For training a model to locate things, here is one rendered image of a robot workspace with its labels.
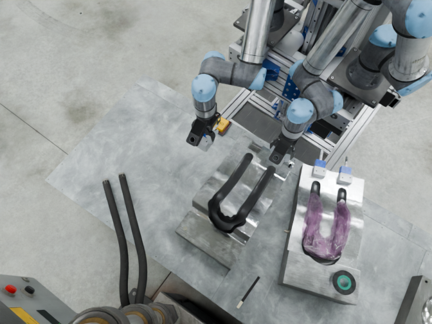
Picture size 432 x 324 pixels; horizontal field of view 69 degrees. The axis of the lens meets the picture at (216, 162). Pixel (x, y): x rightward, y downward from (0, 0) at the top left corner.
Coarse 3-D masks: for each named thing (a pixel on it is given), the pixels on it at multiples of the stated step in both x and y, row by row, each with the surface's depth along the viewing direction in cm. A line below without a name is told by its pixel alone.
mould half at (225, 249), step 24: (240, 144) 134; (264, 168) 130; (288, 168) 130; (216, 192) 122; (240, 192) 125; (264, 192) 126; (192, 216) 125; (192, 240) 121; (216, 240) 121; (240, 240) 121
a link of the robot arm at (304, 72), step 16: (352, 0) 84; (368, 0) 81; (336, 16) 90; (352, 16) 86; (336, 32) 91; (352, 32) 91; (320, 48) 97; (336, 48) 95; (304, 64) 104; (320, 64) 100; (304, 80) 106; (320, 80) 106
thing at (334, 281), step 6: (342, 270) 109; (330, 276) 110; (336, 276) 108; (342, 276) 108; (348, 276) 108; (330, 282) 109; (336, 282) 107; (348, 282) 107; (354, 282) 107; (336, 288) 106; (342, 288) 106; (348, 288) 106; (354, 288) 106; (342, 294) 106; (348, 294) 106
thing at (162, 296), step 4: (160, 292) 121; (164, 292) 125; (160, 296) 120; (164, 296) 120; (168, 296) 122; (156, 300) 120; (160, 300) 120; (172, 300) 120; (176, 304) 119; (180, 308) 119; (184, 308) 122; (184, 312) 118; (188, 312) 118; (184, 316) 117; (188, 316) 117; (192, 316) 117; (196, 316) 122; (180, 320) 117; (184, 320) 117; (188, 320) 117; (192, 320) 117; (196, 320) 117; (200, 320) 118
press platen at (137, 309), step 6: (126, 306) 73; (132, 306) 73; (138, 306) 73; (144, 306) 73; (126, 312) 72; (132, 312) 72; (138, 312) 72; (144, 312) 72; (150, 312) 73; (144, 318) 71; (150, 318) 72; (156, 318) 75
